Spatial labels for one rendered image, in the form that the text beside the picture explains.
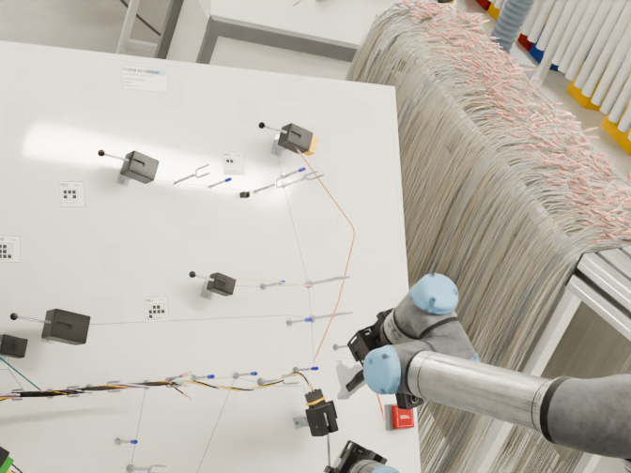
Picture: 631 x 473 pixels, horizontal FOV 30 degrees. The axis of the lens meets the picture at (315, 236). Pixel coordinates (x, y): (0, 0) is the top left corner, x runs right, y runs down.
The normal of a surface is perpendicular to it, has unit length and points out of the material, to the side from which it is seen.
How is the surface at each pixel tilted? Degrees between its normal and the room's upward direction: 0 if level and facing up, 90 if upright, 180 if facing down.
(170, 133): 47
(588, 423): 76
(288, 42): 90
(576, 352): 90
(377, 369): 90
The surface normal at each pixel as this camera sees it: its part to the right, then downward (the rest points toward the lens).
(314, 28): 0.44, -0.09
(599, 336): -0.90, -0.11
